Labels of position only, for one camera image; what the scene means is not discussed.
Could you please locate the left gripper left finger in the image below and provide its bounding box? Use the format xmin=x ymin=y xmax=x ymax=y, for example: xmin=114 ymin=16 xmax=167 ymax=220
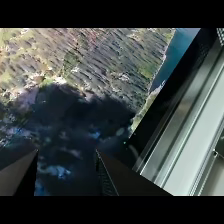
xmin=0 ymin=148 xmax=39 ymax=197

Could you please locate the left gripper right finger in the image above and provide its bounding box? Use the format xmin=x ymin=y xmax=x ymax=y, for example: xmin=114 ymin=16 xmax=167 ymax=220
xmin=95 ymin=149 xmax=173 ymax=197

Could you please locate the silver frame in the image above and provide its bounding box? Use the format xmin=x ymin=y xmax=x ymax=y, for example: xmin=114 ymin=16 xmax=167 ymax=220
xmin=132 ymin=27 xmax=224 ymax=197

